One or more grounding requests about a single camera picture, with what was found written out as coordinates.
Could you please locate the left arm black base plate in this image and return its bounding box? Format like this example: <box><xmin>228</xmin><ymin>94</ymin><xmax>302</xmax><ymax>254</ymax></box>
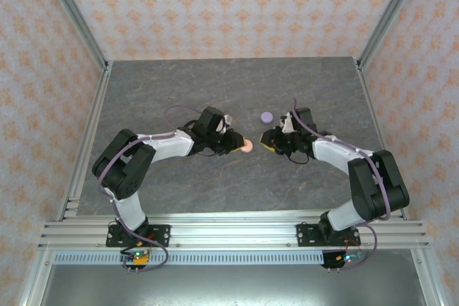
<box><xmin>105</xmin><ymin>224</ymin><xmax>171</xmax><ymax>248</ymax></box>

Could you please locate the aluminium table side rail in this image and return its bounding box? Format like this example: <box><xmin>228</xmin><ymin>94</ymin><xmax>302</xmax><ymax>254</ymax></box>
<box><xmin>354</xmin><ymin>59</ymin><xmax>410</xmax><ymax>221</ymax></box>
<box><xmin>57</xmin><ymin>69</ymin><xmax>115</xmax><ymax>221</ymax></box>

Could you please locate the right gripper thin black cable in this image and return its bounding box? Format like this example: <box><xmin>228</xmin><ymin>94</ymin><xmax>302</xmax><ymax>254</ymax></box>
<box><xmin>286</xmin><ymin>148</ymin><xmax>311</xmax><ymax>166</ymax></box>

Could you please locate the aluminium mounting rail beam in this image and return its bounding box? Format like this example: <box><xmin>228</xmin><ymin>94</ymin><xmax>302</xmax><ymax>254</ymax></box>
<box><xmin>38</xmin><ymin>211</ymin><xmax>430</xmax><ymax>250</ymax></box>

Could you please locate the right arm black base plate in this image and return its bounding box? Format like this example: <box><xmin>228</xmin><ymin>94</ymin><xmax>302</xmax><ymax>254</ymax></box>
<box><xmin>295</xmin><ymin>223</ymin><xmax>360</xmax><ymax>248</ymax></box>

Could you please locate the left gripper thin black cable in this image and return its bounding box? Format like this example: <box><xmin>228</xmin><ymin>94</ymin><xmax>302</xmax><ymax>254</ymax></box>
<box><xmin>189</xmin><ymin>140</ymin><xmax>223</xmax><ymax>158</ymax></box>

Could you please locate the grey metal sheet panel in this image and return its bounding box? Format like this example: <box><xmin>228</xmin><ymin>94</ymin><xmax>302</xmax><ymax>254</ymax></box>
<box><xmin>39</xmin><ymin>264</ymin><xmax>430</xmax><ymax>306</ymax></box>

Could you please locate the grey slotted cable duct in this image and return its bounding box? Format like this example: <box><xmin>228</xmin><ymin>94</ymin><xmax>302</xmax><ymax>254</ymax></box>
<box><xmin>52</xmin><ymin>250</ymin><xmax>326</xmax><ymax>266</ymax></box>

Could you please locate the aluminium frame post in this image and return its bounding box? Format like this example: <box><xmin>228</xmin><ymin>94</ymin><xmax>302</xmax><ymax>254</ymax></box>
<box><xmin>37</xmin><ymin>0</ymin><xmax>111</xmax><ymax>72</ymax></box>
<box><xmin>356</xmin><ymin>0</ymin><xmax>428</xmax><ymax>70</ymax></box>

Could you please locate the aluminium frame leg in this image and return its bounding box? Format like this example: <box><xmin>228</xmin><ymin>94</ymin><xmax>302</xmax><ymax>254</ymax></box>
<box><xmin>408</xmin><ymin>248</ymin><xmax>445</xmax><ymax>306</ymax></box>
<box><xmin>18</xmin><ymin>248</ymin><xmax>57</xmax><ymax>306</ymax></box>

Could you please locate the gripper thin black cable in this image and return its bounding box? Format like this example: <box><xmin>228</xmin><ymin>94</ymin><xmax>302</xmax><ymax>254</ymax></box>
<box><xmin>189</xmin><ymin>140</ymin><xmax>223</xmax><ymax>158</ymax></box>
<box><xmin>286</xmin><ymin>148</ymin><xmax>311</xmax><ymax>166</ymax></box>

